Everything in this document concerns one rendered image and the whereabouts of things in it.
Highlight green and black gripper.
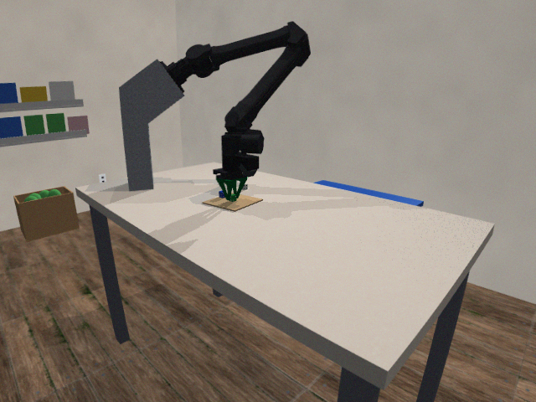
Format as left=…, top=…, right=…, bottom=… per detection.
left=213, top=152, right=247, bottom=201

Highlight tan flat mat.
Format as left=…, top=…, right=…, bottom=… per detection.
left=202, top=194, right=263, bottom=212

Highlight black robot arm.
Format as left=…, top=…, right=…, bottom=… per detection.
left=161, top=21, right=311, bottom=177

